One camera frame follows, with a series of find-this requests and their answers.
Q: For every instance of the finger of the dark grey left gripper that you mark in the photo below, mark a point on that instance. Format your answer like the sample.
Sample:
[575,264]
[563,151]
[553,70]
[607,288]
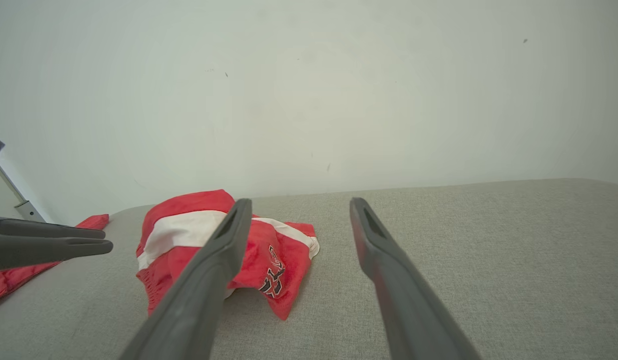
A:
[38,254]
[38,231]

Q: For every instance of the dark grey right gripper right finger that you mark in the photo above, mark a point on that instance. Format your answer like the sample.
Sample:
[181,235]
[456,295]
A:
[404,300]

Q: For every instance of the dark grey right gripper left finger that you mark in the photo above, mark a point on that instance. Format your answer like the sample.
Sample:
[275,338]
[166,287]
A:
[198,295]

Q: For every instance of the red jersey with white sleeves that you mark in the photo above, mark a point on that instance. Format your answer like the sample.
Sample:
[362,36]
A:
[8,282]

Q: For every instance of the red shorts with white stripe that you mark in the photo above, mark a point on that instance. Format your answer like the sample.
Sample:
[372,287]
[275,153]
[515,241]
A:
[188,205]

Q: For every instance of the silver metal bracket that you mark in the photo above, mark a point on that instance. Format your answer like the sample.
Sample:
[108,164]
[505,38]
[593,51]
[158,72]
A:
[26,210]

